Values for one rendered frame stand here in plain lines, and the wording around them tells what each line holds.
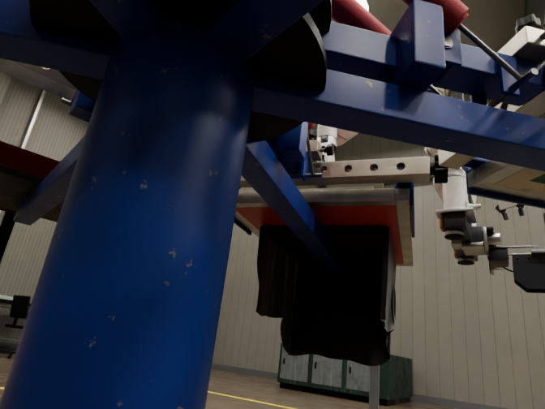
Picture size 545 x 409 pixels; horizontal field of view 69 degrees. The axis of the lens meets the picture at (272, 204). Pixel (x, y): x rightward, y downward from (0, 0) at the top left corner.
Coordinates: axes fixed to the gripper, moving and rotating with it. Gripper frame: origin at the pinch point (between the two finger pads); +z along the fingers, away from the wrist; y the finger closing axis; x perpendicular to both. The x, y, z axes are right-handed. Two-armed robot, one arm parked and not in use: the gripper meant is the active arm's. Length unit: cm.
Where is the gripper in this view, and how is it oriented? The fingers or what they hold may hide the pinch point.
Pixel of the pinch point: (323, 186)
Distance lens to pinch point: 140.4
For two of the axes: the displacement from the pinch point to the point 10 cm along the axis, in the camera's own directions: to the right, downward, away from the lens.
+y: 3.2, 3.6, 8.8
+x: -9.4, 0.2, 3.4
